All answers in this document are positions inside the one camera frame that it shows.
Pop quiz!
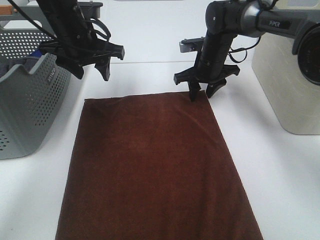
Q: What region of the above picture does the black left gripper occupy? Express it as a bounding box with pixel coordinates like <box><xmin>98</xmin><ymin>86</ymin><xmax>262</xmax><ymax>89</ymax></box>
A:
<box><xmin>39</xmin><ymin>39</ymin><xmax>125</xmax><ymax>81</ymax></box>

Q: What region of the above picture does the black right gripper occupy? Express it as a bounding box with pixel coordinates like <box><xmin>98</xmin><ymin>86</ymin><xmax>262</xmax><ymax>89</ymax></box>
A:
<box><xmin>173</xmin><ymin>37</ymin><xmax>240</xmax><ymax>102</ymax></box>

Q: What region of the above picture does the brown towel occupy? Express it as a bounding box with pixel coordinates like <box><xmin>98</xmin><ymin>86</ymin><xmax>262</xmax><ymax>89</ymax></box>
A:
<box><xmin>55</xmin><ymin>91</ymin><xmax>262</xmax><ymax>240</ymax></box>

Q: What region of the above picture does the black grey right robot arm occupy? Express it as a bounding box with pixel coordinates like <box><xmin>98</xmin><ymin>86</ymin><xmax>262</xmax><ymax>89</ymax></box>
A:
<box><xmin>173</xmin><ymin>0</ymin><xmax>320</xmax><ymax>101</ymax></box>

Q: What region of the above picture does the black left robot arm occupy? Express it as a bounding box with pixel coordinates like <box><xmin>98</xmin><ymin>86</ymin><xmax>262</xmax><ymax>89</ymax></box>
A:
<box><xmin>37</xmin><ymin>0</ymin><xmax>125</xmax><ymax>81</ymax></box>

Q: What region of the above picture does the blue grey cloth in basket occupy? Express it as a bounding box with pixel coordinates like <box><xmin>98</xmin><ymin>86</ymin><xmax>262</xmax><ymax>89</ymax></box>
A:
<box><xmin>0</xmin><ymin>50</ymin><xmax>42</xmax><ymax>77</ymax></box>

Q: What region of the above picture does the grey perforated plastic basket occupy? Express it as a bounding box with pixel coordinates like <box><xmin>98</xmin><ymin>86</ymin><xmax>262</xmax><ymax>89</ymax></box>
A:
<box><xmin>0</xmin><ymin>12</ymin><xmax>71</xmax><ymax>160</ymax></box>

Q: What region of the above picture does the beige bin with grey rim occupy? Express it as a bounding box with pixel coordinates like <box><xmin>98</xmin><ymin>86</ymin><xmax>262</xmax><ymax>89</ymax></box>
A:
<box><xmin>252</xmin><ymin>33</ymin><xmax>320</xmax><ymax>135</ymax></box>

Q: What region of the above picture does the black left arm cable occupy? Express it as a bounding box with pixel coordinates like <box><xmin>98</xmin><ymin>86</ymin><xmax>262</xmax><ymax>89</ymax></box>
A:
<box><xmin>7</xmin><ymin>0</ymin><xmax>112</xmax><ymax>46</ymax></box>

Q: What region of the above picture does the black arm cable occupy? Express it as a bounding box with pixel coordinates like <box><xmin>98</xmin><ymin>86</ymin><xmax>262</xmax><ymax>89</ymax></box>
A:
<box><xmin>7</xmin><ymin>0</ymin><xmax>112</xmax><ymax>46</ymax></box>
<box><xmin>226</xmin><ymin>37</ymin><xmax>263</xmax><ymax>64</ymax></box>

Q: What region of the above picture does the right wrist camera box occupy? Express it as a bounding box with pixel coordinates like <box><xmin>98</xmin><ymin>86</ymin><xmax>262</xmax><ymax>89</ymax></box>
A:
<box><xmin>179</xmin><ymin>37</ymin><xmax>205</xmax><ymax>53</ymax></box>

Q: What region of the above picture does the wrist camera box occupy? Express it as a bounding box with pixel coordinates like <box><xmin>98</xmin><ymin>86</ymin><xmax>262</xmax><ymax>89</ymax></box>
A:
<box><xmin>78</xmin><ymin>1</ymin><xmax>104</xmax><ymax>20</ymax></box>
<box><xmin>179</xmin><ymin>37</ymin><xmax>205</xmax><ymax>53</ymax></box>

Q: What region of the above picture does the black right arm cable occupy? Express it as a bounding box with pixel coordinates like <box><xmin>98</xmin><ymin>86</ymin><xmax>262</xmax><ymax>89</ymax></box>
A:
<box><xmin>226</xmin><ymin>37</ymin><xmax>263</xmax><ymax>64</ymax></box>

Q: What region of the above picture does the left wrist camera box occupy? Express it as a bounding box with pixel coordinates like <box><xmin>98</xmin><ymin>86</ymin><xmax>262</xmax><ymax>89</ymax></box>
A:
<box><xmin>78</xmin><ymin>1</ymin><xmax>104</xmax><ymax>20</ymax></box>

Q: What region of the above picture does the wooden basket handle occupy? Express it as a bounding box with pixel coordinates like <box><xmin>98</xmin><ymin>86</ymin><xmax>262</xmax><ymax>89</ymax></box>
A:
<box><xmin>0</xmin><ymin>4</ymin><xmax>18</xmax><ymax>16</ymax></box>

